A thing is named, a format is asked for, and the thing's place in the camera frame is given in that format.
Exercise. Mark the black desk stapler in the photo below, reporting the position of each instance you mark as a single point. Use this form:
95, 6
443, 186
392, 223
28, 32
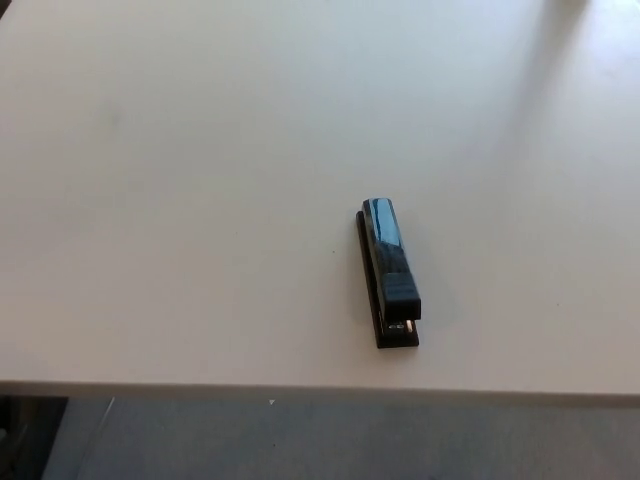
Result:
390, 250

